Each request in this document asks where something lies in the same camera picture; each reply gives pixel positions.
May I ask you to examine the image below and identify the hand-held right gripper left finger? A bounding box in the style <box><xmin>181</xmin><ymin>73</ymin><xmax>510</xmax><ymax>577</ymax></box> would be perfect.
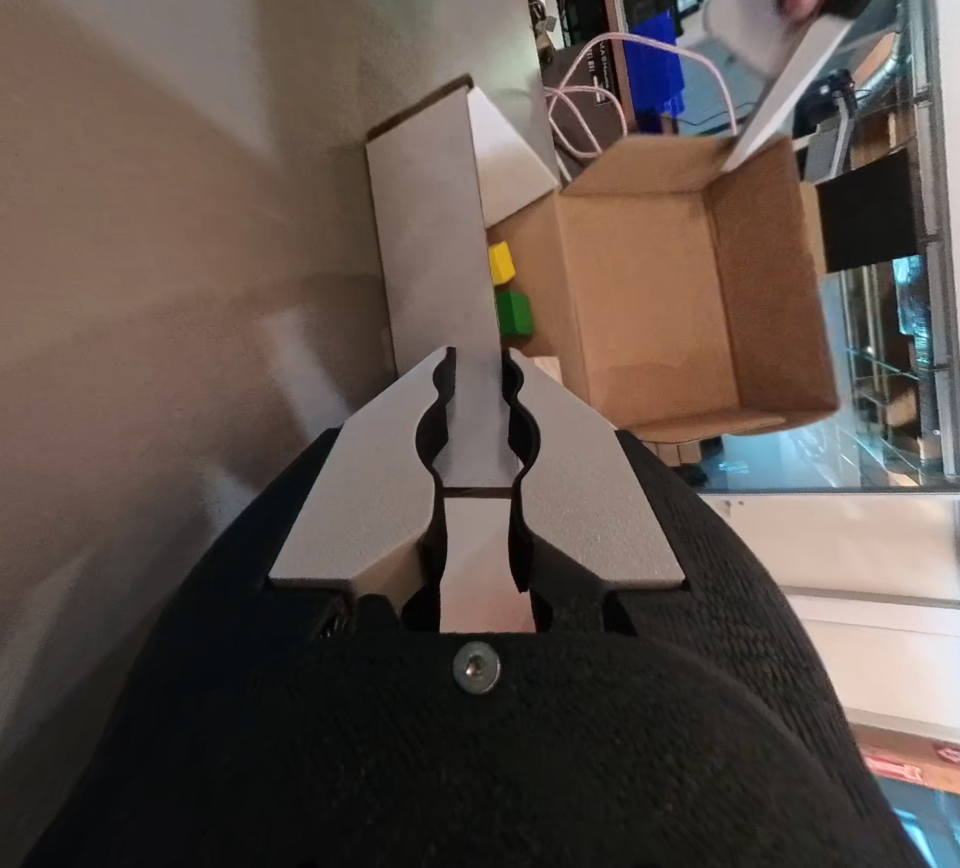
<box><xmin>268</xmin><ymin>348</ymin><xmax>459</xmax><ymax>599</ymax></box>

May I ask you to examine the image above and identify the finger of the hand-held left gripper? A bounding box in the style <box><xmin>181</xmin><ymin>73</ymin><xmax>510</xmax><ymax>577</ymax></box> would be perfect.
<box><xmin>721</xmin><ymin>16</ymin><xmax>856</xmax><ymax>173</ymax></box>

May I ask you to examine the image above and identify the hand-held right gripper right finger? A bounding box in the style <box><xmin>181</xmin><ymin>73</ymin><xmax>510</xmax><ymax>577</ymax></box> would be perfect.
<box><xmin>505</xmin><ymin>348</ymin><xmax>685</xmax><ymax>596</ymax></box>

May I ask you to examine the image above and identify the green cube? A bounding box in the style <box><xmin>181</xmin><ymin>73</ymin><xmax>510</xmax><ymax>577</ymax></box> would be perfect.
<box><xmin>495</xmin><ymin>289</ymin><xmax>534</xmax><ymax>338</ymax></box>

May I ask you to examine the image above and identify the white cardboard box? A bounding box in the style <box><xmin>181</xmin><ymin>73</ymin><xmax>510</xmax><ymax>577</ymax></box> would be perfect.
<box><xmin>365</xmin><ymin>76</ymin><xmax>841</xmax><ymax>492</ymax></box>

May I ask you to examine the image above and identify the blue plastic bin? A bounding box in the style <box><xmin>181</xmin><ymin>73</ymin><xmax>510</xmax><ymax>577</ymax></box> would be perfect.
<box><xmin>624</xmin><ymin>9</ymin><xmax>689</xmax><ymax>116</ymax></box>

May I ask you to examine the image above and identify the black labelled case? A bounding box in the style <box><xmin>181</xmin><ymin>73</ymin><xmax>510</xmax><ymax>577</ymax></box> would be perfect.
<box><xmin>551</xmin><ymin>41</ymin><xmax>630</xmax><ymax>134</ymax></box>

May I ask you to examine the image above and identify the white cabinet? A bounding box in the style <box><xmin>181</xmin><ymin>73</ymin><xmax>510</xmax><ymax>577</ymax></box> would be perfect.
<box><xmin>697</xmin><ymin>491</ymin><xmax>960</xmax><ymax>730</ymax></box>

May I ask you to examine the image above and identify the pink braided cable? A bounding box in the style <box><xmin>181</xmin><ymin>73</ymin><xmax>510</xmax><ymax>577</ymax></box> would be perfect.
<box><xmin>541</xmin><ymin>33</ymin><xmax>744</xmax><ymax>160</ymax></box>

